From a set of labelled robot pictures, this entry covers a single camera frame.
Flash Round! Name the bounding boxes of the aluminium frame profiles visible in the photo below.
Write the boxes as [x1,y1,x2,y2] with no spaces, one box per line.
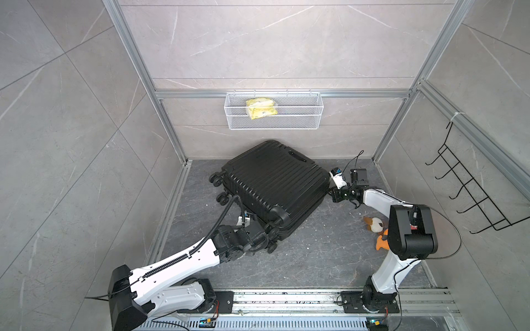
[104,1,529,197]

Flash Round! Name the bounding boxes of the black wall hook rack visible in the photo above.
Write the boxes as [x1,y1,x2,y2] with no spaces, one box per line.
[425,122,529,234]

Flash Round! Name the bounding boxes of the black hard-shell suitcase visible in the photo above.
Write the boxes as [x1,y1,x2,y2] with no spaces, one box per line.
[208,140,330,253]

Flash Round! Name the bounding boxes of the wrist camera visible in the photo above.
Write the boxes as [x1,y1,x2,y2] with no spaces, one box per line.
[237,211,254,228]
[329,167,348,190]

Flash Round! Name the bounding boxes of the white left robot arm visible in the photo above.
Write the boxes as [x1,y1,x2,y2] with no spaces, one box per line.
[98,195,270,330]

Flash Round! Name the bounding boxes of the metal base rail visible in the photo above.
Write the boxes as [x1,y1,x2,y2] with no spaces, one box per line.
[112,288,467,330]

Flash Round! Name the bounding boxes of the white wire mesh basket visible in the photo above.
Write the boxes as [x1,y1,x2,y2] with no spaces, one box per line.
[224,91,324,130]

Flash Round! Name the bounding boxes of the orange monster plush toy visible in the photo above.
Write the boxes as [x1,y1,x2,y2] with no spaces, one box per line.
[375,229,390,250]

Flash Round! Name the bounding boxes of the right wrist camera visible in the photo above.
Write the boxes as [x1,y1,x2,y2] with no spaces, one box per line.
[329,167,348,190]

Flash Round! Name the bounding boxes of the yellow packet in basket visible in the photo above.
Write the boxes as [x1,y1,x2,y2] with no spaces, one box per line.
[246,97,278,120]

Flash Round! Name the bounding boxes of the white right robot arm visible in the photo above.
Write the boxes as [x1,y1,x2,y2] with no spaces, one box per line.
[328,167,438,314]

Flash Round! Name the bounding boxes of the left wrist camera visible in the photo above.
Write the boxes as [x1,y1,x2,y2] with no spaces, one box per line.
[237,211,254,228]

